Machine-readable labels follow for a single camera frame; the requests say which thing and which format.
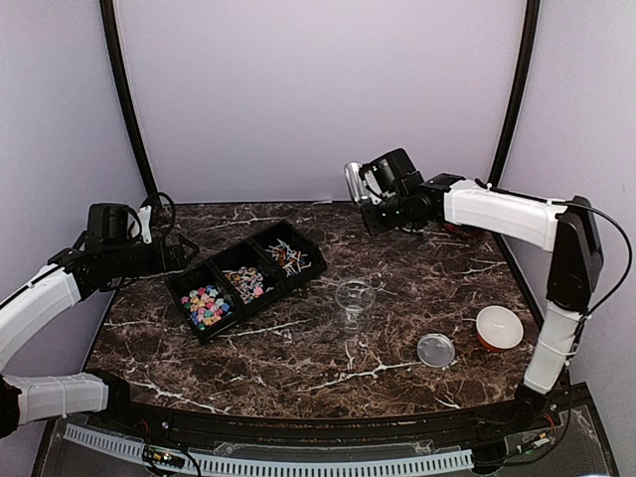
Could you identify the right black frame post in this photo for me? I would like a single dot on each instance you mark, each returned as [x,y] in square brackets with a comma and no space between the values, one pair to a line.
[518,87]

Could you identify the star candies pile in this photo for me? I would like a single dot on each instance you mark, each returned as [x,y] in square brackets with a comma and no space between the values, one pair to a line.
[207,306]

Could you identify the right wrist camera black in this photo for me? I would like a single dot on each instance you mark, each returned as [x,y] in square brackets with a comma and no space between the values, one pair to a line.
[391,166]

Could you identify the black front table rail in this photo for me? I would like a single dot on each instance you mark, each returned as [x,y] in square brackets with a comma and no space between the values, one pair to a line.
[378,406]

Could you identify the black three-compartment candy tray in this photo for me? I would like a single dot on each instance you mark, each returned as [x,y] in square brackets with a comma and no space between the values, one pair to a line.
[249,252]

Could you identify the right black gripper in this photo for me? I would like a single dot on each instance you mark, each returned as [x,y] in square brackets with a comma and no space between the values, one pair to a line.
[374,226]

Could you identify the clear plastic lid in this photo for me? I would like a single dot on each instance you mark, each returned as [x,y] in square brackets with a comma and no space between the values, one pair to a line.
[435,350]

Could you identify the white slotted cable duct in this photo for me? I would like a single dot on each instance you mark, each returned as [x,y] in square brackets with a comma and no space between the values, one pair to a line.
[286,462]

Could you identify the black frame post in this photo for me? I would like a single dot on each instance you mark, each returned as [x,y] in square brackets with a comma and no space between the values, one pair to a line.
[122,87]
[518,87]

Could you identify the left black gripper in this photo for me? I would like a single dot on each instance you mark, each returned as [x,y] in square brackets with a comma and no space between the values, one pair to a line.
[176,262]

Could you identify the left black frame post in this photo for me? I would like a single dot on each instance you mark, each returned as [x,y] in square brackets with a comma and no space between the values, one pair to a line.
[122,87]

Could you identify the stick candies pile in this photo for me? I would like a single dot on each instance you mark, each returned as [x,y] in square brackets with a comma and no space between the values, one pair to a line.
[292,261]

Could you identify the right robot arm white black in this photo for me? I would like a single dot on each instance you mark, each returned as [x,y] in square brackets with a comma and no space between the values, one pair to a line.
[565,230]

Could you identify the circuit board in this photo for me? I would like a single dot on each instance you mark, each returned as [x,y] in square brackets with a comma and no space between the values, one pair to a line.
[160,457]
[535,442]

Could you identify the metal scoop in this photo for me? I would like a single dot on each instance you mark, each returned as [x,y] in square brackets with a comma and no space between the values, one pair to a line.
[358,191]

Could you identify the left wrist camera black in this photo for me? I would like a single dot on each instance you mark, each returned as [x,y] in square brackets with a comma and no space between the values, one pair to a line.
[107,223]

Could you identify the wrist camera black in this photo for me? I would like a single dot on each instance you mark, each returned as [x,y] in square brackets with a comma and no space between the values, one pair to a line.
[107,223]
[391,166]

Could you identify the clear plastic cup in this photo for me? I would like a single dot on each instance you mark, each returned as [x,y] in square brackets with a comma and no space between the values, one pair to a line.
[354,301]

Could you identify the right circuit board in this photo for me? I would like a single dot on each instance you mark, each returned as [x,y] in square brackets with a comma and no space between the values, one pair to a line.
[535,442]

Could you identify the swirl lollipops pile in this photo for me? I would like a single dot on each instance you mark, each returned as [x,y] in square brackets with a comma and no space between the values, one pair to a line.
[247,281]

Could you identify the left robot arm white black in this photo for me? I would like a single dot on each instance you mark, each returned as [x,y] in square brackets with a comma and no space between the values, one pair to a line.
[118,246]

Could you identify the left circuit board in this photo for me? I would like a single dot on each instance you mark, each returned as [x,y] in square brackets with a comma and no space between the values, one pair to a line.
[160,457]

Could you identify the orange white bowl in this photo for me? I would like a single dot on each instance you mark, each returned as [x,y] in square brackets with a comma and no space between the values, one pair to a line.
[499,329]

